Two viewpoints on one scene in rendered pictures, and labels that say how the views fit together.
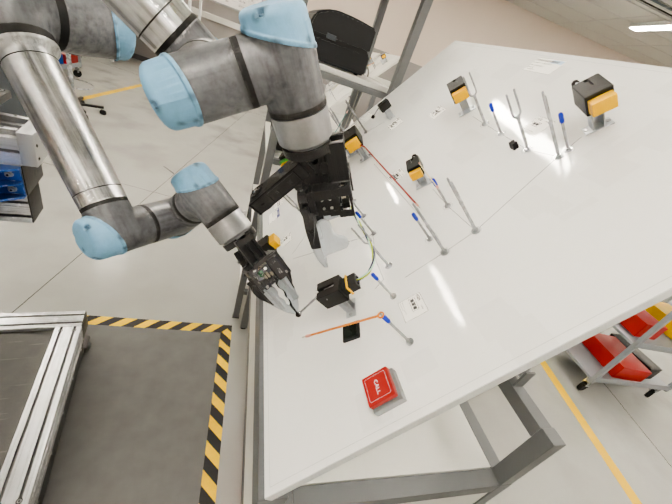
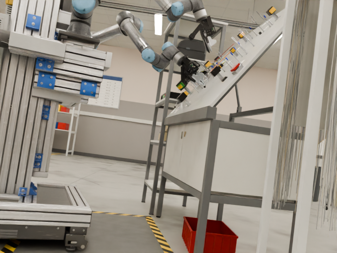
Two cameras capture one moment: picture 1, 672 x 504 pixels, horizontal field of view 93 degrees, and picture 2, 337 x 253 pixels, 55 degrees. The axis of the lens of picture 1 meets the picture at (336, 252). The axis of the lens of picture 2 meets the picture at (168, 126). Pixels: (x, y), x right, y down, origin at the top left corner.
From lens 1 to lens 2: 1.75 m
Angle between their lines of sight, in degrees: 36
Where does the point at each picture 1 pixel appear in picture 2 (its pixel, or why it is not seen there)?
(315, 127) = (203, 11)
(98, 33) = (137, 24)
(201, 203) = (172, 48)
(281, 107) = (196, 8)
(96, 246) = (150, 52)
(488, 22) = (273, 83)
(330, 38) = (187, 48)
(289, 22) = not seen: outside the picture
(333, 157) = (208, 19)
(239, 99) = (189, 6)
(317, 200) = (206, 29)
